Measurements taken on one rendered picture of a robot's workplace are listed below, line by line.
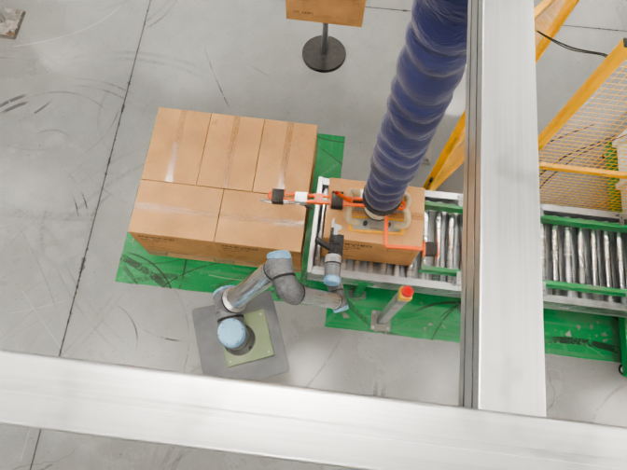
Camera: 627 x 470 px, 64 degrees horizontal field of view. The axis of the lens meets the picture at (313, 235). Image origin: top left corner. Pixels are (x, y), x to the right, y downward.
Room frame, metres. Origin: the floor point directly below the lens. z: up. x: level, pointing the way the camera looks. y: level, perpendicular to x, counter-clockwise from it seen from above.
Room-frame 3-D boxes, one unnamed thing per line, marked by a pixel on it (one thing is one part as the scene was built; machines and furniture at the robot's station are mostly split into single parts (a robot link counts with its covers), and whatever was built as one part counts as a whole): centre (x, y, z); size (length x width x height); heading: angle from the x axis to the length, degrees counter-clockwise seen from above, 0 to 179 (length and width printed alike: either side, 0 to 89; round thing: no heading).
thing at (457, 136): (1.84, -1.05, 1.05); 0.87 x 0.10 x 2.10; 139
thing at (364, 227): (1.06, -0.38, 0.97); 0.34 x 0.10 x 0.05; 89
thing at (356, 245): (1.15, -0.37, 0.75); 0.60 x 0.40 x 0.40; 87
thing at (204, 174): (1.52, 0.64, 0.34); 1.20 x 1.00 x 0.40; 87
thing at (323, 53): (3.05, 0.01, 0.31); 0.40 x 0.40 x 0.62
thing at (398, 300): (0.65, -0.55, 0.50); 0.07 x 0.07 x 1.00; 87
